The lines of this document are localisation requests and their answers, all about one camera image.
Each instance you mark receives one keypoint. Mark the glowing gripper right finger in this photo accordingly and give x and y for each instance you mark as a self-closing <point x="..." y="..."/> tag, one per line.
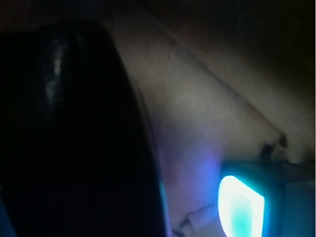
<point x="267" y="200"/>

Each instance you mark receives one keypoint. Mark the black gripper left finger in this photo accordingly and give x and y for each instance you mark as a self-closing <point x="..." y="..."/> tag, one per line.
<point x="77" y="158"/>

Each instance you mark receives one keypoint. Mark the brown paper bag bin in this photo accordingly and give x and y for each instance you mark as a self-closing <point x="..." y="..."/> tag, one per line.
<point x="209" y="103"/>

